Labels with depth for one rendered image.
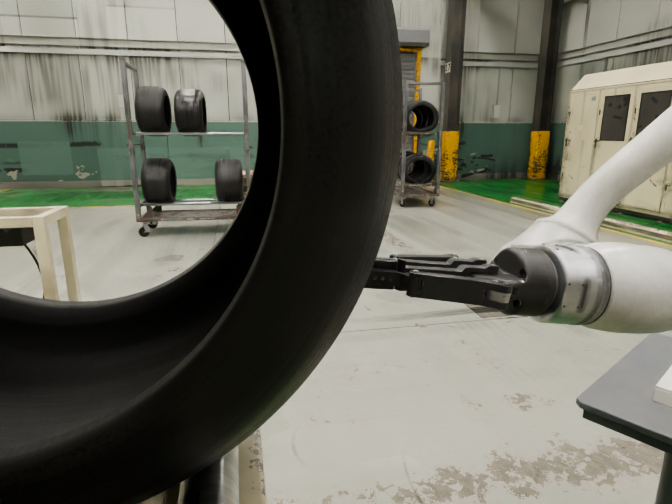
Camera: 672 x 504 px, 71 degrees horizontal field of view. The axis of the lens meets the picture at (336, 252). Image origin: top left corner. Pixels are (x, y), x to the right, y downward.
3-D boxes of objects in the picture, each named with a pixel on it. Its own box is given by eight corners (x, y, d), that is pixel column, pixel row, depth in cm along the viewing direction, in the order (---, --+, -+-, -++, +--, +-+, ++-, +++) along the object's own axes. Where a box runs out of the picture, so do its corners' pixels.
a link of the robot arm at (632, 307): (612, 342, 49) (532, 319, 62) (729, 346, 53) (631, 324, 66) (621, 239, 49) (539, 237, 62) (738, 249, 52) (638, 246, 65)
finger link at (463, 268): (487, 298, 52) (494, 302, 50) (391, 293, 49) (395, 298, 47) (494, 263, 51) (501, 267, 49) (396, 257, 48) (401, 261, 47)
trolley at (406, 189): (439, 207, 762) (446, 81, 715) (400, 208, 756) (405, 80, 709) (417, 196, 890) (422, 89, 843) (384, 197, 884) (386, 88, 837)
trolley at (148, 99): (253, 233, 563) (245, 61, 516) (134, 238, 541) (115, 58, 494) (253, 224, 624) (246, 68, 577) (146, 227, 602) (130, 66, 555)
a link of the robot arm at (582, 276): (620, 257, 49) (570, 253, 48) (598, 338, 51) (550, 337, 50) (562, 238, 57) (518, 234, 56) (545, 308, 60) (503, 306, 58)
